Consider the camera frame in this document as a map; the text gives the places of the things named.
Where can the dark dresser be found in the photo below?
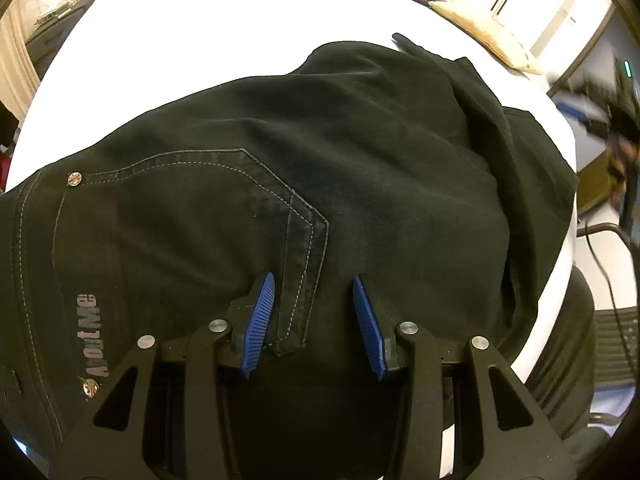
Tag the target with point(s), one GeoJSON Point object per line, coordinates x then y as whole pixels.
{"type": "Point", "coordinates": [50, 42]}

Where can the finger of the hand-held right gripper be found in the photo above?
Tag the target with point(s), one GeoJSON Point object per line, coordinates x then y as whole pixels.
{"type": "Point", "coordinates": [575, 108]}

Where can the black pants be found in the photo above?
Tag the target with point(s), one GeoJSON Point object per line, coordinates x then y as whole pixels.
{"type": "Point", "coordinates": [250, 185]}

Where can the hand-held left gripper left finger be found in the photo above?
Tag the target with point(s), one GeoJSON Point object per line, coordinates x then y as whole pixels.
{"type": "Point", "coordinates": [259, 320]}

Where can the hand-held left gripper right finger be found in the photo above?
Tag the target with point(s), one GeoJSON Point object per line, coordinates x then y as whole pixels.
{"type": "Point", "coordinates": [367, 320]}

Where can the black mesh chair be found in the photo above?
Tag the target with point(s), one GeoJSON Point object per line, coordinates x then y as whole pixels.
{"type": "Point", "coordinates": [616, 335]}

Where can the cream curtain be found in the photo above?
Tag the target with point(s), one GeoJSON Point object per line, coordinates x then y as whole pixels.
{"type": "Point", "coordinates": [15, 70]}

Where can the dark grey cloth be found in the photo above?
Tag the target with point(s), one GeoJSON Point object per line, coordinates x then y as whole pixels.
{"type": "Point", "coordinates": [567, 355]}

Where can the beige cushion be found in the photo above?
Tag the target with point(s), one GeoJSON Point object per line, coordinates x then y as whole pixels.
{"type": "Point", "coordinates": [480, 30]}

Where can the white bed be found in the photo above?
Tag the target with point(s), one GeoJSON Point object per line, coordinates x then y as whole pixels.
{"type": "Point", "coordinates": [200, 35]}

